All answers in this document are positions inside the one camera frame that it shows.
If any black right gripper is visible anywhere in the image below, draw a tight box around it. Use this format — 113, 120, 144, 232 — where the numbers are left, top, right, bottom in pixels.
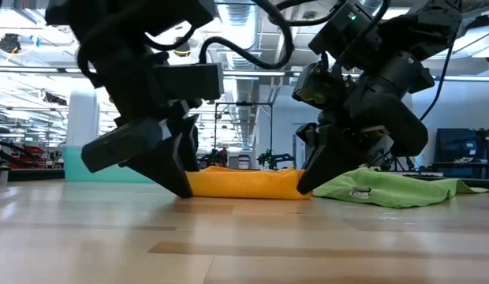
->
295, 54, 435, 195

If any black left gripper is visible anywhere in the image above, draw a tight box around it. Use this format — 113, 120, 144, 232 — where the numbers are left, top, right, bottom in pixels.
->
80, 50, 202, 199

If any green microfiber towel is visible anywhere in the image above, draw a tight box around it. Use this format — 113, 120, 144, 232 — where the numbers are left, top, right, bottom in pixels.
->
312, 166, 489, 209

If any teal translucent plastic basket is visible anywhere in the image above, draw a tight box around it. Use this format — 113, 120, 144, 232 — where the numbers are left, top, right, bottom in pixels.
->
62, 144, 155, 184

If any white building column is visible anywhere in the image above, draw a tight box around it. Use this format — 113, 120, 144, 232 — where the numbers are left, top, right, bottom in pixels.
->
65, 88, 100, 148

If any black ceiling-mounted device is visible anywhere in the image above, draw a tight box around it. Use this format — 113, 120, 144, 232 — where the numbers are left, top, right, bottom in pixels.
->
0, 33, 22, 54
173, 37, 192, 57

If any black equipment cart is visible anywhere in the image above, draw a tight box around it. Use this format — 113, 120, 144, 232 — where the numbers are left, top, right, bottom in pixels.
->
432, 127, 489, 181

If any red background machine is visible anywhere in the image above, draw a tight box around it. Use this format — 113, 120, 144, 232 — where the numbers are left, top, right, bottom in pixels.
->
0, 136, 48, 170

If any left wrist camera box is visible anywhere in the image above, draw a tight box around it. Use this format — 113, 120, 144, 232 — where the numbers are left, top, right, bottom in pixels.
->
153, 62, 225, 101

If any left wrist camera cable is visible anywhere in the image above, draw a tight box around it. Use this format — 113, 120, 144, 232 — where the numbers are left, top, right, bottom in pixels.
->
198, 0, 296, 71

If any thin dark arm cable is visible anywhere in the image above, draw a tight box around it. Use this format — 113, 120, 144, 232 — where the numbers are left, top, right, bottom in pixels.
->
419, 39, 455, 122

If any black aluminium table frame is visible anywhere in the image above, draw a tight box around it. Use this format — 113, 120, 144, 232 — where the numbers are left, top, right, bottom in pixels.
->
0, 167, 489, 192

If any silver ventilation duct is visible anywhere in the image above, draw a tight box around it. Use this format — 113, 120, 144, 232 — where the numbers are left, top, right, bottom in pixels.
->
218, 2, 269, 103

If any long ceiling light rail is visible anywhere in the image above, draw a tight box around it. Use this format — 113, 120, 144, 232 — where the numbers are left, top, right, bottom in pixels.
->
0, 65, 300, 78
433, 74, 489, 83

